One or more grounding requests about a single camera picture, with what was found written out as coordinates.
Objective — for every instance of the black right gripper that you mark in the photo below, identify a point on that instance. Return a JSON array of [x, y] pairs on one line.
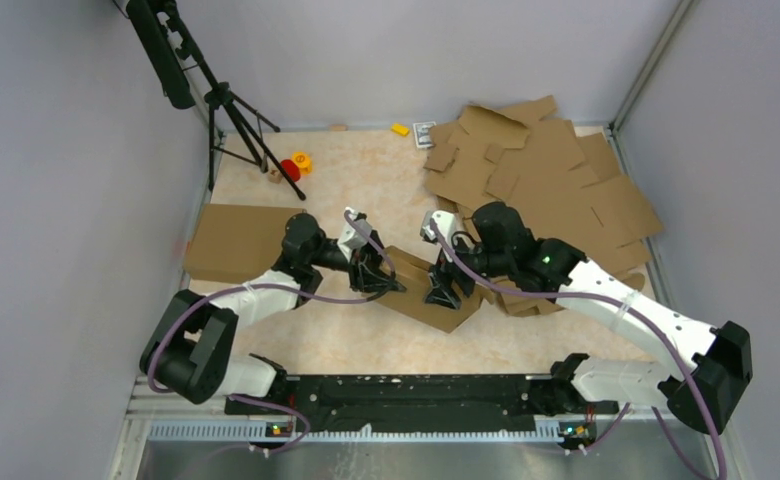
[[441, 290]]

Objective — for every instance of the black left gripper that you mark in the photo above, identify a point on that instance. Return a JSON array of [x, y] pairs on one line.
[[364, 272]]

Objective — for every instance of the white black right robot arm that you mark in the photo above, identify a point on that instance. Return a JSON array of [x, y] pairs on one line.
[[698, 371]]

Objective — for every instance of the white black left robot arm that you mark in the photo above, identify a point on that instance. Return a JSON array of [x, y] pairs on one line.
[[190, 350]]

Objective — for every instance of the folded closed cardboard box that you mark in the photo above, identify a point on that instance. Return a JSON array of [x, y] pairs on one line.
[[236, 243]]

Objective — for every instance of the playing card box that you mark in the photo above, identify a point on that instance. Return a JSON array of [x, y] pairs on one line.
[[422, 134]]

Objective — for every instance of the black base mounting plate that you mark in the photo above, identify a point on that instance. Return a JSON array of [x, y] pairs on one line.
[[431, 403]]

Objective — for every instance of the orange round toy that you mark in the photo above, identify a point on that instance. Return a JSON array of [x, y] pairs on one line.
[[303, 162]]

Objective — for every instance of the red round toy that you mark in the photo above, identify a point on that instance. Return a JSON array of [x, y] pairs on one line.
[[291, 169]]

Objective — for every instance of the small wooden cube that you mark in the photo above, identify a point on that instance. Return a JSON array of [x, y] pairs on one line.
[[274, 177]]

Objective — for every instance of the yellow block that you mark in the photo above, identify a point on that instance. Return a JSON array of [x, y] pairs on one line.
[[400, 129]]

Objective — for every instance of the cardboard sheet pile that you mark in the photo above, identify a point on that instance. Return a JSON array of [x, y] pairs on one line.
[[527, 170]]

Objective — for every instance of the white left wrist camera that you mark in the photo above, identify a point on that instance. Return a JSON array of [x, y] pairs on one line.
[[355, 232]]

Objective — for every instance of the aluminium frame rail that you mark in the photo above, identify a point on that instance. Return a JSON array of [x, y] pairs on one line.
[[240, 418]]

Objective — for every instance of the black camera tripod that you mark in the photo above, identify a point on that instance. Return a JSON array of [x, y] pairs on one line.
[[173, 53]]

